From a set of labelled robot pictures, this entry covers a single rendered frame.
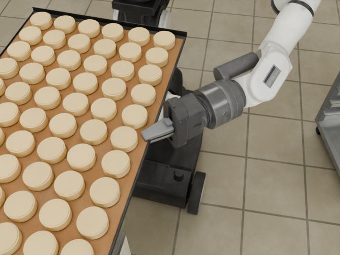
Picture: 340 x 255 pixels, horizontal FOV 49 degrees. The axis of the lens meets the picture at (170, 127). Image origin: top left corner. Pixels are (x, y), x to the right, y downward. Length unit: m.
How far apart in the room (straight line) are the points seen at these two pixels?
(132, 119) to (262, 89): 0.26
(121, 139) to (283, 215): 1.31
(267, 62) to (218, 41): 1.83
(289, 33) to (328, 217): 1.27
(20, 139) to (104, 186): 0.19
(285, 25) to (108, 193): 0.51
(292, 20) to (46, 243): 0.64
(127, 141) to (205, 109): 0.17
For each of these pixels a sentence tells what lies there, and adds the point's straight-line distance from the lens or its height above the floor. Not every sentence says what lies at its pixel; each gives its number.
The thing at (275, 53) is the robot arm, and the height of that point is 1.16.
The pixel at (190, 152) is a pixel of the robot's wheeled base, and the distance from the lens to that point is 1.79.
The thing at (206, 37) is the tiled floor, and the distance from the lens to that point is 2.61.
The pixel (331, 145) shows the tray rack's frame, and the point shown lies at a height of 0.15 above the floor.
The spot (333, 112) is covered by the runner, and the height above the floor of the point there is 0.23.
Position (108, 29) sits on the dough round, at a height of 1.11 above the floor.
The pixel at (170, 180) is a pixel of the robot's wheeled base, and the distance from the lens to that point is 1.66.
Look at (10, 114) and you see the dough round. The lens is 0.79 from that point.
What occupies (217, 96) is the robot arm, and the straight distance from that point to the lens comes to 0.73.
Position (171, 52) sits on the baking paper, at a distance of 0.87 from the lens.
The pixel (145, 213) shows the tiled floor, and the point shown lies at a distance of 1.83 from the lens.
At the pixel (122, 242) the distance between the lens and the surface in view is 0.89.
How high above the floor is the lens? 1.68
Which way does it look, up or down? 54 degrees down
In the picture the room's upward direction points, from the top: straight up
